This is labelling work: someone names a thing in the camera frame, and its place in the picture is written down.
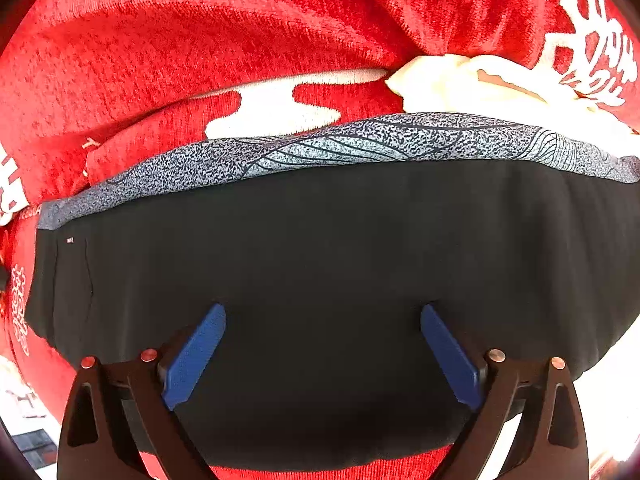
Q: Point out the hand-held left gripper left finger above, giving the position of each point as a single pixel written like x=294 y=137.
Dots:
x=195 y=355

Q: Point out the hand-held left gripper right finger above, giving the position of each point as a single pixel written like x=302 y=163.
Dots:
x=450 y=355

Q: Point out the black pants with grey waistband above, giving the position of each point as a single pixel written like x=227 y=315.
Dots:
x=320 y=240

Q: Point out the cream cloth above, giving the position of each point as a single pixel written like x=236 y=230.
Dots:
x=450 y=85

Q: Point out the red blanket with white print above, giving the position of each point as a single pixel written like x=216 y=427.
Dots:
x=150 y=60

